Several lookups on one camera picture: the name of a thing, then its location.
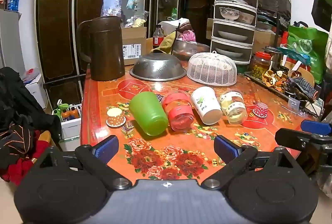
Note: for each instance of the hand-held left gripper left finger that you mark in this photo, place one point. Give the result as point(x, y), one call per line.
point(106, 147)

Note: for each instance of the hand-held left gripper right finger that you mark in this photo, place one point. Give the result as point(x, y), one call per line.
point(225, 148)

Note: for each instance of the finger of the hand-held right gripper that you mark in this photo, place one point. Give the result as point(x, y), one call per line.
point(291, 137)
point(315, 127)

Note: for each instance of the orange dotted paper cup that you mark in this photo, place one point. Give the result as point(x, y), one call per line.
point(115, 117)

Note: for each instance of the red dotted paper cup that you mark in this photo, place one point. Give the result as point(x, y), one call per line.
point(260, 110)

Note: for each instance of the white paper cup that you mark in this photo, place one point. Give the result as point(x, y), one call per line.
point(206, 106)

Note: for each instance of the green plastic cup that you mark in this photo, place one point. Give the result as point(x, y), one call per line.
point(149, 115)

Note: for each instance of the clear cup with red bands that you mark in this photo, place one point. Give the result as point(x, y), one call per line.
point(180, 115)

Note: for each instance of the black tray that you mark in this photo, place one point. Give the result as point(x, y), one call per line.
point(300, 104)

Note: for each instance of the striped paper wrapper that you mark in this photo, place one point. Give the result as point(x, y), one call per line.
point(127, 127)

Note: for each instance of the clear plastic hook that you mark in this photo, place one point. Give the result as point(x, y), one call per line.
point(294, 104)

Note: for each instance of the black hair brush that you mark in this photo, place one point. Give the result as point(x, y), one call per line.
point(303, 87)

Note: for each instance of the white basket of bottles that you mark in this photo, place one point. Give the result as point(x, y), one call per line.
point(70, 124)

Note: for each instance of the red floral tablecloth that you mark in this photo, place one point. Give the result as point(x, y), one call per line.
point(181, 143)

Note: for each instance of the dried orange peels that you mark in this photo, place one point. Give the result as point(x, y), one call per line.
point(275, 81)

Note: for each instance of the glass jar with red lid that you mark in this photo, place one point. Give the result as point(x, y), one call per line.
point(260, 68)

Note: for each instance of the green shopping bag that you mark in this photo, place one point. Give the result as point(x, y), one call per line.
point(307, 48)

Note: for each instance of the white mesh food cover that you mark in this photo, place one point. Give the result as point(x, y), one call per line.
point(211, 71)

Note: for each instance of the jar with dark lid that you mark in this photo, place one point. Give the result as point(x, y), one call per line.
point(275, 56)

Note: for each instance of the red cloth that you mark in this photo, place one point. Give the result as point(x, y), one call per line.
point(23, 161)

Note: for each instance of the white carton box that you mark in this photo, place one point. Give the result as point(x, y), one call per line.
point(36, 90)

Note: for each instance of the steel colander bowl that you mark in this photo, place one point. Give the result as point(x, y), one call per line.
point(158, 68)

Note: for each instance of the brown plastic jug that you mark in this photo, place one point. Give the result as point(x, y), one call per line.
point(105, 52)

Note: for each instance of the white plate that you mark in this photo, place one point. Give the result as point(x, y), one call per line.
point(230, 53)
point(232, 35)

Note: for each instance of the black jacket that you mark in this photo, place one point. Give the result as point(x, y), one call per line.
point(18, 104)

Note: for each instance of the plain cardboard box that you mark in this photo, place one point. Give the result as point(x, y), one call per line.
point(264, 41)

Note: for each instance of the steel basin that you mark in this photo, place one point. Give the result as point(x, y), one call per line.
point(190, 48)

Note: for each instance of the cardboard box with label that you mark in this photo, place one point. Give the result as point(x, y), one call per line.
point(133, 38)

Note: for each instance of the pink cloth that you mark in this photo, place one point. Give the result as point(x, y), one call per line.
point(188, 35)

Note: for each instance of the yellow-green cloth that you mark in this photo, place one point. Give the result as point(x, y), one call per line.
point(167, 43)

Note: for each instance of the cola bottle with red label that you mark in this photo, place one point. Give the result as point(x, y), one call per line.
point(158, 37)

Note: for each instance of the pink patterned bowl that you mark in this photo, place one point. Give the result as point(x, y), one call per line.
point(246, 18)

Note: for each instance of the snack packets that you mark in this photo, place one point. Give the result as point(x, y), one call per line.
point(136, 22)

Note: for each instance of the patterned ceramic bowl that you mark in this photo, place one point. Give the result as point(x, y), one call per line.
point(228, 13)

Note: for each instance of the dark wooden wardrobe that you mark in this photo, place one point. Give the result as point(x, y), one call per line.
point(57, 19)

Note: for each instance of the white cabinet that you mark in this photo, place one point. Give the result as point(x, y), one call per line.
point(10, 39)

